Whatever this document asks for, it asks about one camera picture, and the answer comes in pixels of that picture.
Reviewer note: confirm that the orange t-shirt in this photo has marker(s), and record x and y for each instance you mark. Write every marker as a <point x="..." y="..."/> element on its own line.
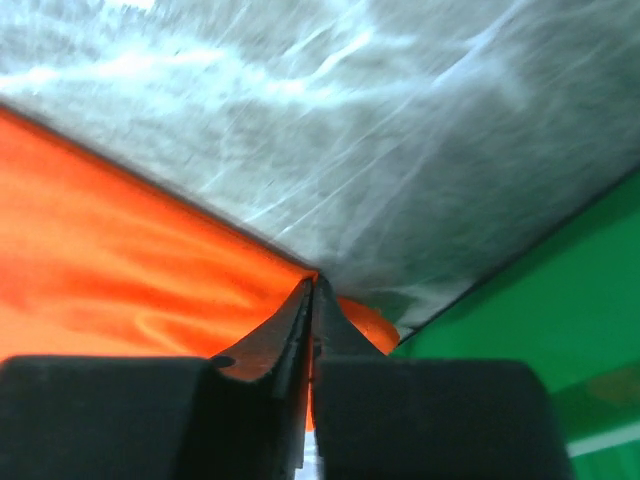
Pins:
<point x="97" y="262"/>

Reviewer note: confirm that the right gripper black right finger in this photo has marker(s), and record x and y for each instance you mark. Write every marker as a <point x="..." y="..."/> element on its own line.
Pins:
<point x="378" y="417"/>

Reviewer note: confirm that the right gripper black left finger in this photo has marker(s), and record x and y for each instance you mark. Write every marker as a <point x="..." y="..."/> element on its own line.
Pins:
<point x="240" y="414"/>

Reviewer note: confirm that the green plastic bin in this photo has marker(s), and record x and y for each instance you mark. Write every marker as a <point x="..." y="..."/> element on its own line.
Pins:
<point x="569" y="309"/>

